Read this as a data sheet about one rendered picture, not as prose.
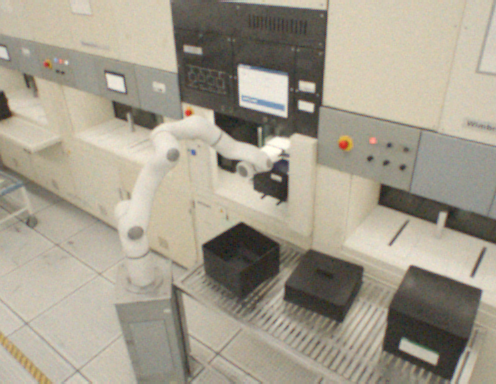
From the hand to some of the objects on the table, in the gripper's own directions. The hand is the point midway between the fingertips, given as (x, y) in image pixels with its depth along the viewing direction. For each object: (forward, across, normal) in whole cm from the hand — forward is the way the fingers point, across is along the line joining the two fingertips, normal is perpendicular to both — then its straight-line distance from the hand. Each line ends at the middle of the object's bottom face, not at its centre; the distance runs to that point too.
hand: (280, 146), depth 224 cm
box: (-33, -96, +48) cm, 112 cm away
